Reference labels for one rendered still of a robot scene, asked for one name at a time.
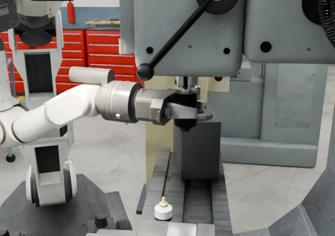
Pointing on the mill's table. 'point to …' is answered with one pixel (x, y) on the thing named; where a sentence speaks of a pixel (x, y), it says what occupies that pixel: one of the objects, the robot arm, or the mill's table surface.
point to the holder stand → (199, 147)
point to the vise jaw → (153, 228)
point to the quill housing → (204, 44)
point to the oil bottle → (163, 211)
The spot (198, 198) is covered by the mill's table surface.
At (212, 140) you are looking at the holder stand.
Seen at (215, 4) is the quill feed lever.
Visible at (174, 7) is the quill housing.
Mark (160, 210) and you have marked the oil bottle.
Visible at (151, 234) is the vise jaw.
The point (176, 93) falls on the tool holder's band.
